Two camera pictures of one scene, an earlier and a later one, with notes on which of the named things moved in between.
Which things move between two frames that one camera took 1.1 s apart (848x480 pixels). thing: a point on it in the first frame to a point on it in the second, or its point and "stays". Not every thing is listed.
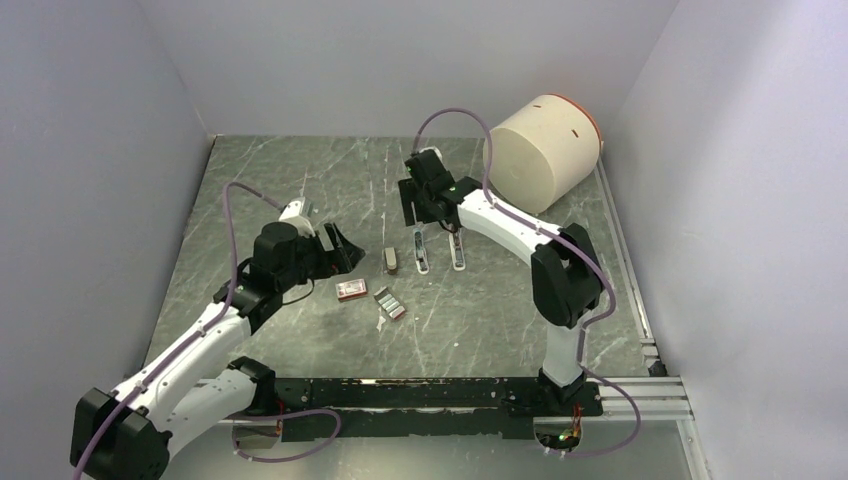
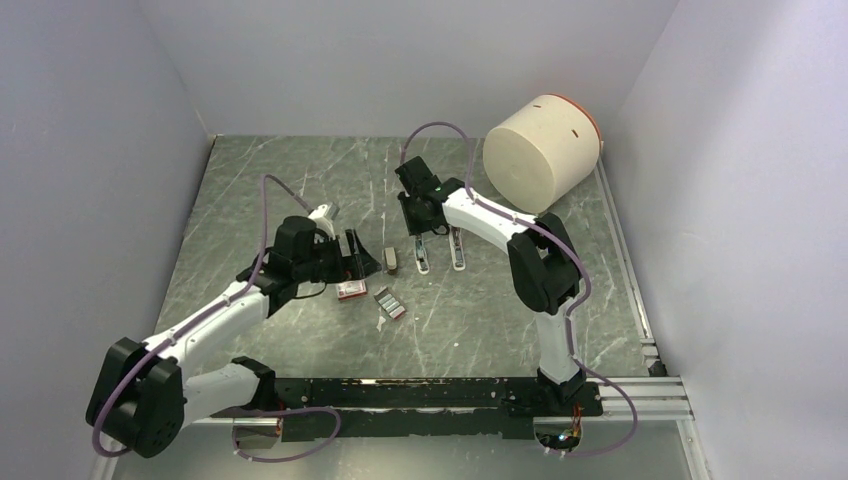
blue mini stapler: x=421 y=257 stays
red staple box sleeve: x=351 y=289 stays
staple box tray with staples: x=389 y=303 stays
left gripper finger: x=346 y=255 to x=363 y=262
